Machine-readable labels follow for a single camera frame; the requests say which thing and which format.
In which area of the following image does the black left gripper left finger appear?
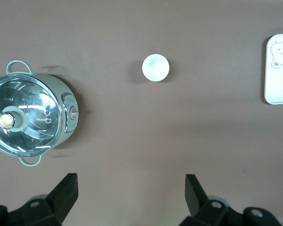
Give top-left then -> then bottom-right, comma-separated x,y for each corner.
23,173 -> 79,226

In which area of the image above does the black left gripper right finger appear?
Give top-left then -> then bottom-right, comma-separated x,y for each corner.
180,174 -> 229,226

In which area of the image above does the white plastic cup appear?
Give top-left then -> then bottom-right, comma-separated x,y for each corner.
142,54 -> 170,82

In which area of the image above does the beige tray with bear print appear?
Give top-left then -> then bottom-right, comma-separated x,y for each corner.
264,33 -> 283,105

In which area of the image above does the glass pot lid with knob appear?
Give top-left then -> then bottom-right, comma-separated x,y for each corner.
0,73 -> 63,158

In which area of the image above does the grey-green electric cooking pot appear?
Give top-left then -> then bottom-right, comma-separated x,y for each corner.
0,60 -> 80,167

